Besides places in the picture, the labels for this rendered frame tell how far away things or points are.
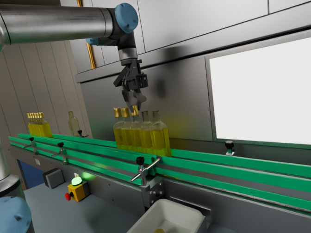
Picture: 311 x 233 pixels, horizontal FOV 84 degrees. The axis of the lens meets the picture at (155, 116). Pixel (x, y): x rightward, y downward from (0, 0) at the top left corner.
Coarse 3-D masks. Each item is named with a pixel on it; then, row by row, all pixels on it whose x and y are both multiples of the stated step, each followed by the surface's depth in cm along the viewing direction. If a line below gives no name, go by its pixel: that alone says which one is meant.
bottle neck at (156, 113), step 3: (153, 111) 68; (156, 111) 68; (153, 114) 69; (156, 114) 68; (159, 114) 69; (153, 117) 69; (156, 117) 68; (159, 117) 69; (156, 120) 69; (159, 120) 69
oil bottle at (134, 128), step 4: (132, 124) 76; (136, 124) 75; (140, 124) 76; (132, 128) 76; (136, 128) 75; (132, 132) 77; (136, 132) 75; (132, 136) 77; (136, 136) 76; (132, 140) 78; (136, 140) 76; (140, 140) 75; (136, 144) 77; (140, 144) 76; (136, 148) 78; (140, 148) 76
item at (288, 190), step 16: (80, 144) 105; (176, 160) 64; (192, 160) 61; (176, 176) 66; (192, 176) 61; (208, 176) 58; (224, 176) 54; (240, 176) 51; (256, 176) 48; (272, 176) 46; (288, 176) 44; (240, 192) 52; (256, 192) 49; (272, 192) 47; (288, 192) 45; (304, 192) 43
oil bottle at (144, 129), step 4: (144, 124) 72; (148, 124) 72; (140, 128) 73; (144, 128) 72; (148, 128) 71; (140, 132) 73; (144, 132) 72; (148, 132) 71; (140, 136) 74; (144, 136) 73; (148, 136) 71; (144, 140) 73; (148, 140) 72; (144, 144) 74; (148, 144) 72; (144, 148) 74; (148, 148) 73; (152, 148) 72; (144, 152) 75; (148, 152) 74; (152, 152) 73
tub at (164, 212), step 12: (156, 204) 60; (168, 204) 60; (180, 204) 58; (144, 216) 55; (156, 216) 59; (168, 216) 61; (180, 216) 58; (192, 216) 55; (132, 228) 51; (144, 228) 55; (156, 228) 59; (168, 228) 58; (180, 228) 57; (192, 228) 56
